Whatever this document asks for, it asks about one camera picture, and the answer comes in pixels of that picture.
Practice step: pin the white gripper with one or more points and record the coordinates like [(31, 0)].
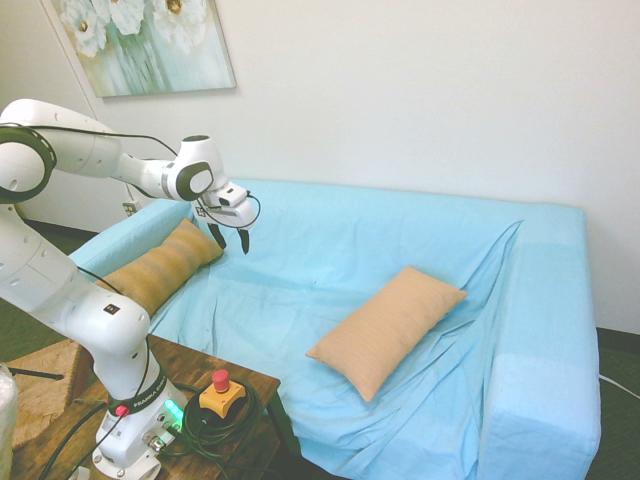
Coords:
[(235, 214)]

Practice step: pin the orange woven pillow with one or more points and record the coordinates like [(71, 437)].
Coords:
[(387, 330), (160, 267)]

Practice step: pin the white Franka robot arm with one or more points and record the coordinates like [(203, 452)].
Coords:
[(107, 320)]

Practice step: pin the sofa with light blue cover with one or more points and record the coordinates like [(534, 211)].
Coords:
[(320, 260)]

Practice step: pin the brown wooden table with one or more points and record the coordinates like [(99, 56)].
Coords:
[(210, 360)]

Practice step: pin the yellow emergency stop button box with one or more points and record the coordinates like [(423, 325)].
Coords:
[(220, 400)]

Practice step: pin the floral canvas painting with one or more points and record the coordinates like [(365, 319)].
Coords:
[(145, 47)]

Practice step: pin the woven rattan stool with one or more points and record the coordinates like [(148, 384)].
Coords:
[(40, 395)]

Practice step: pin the white plastic wrap bundle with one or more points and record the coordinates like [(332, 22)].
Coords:
[(7, 425)]

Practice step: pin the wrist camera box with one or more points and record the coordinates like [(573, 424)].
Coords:
[(229, 194)]

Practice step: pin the white wall outlet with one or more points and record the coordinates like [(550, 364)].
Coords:
[(130, 207)]

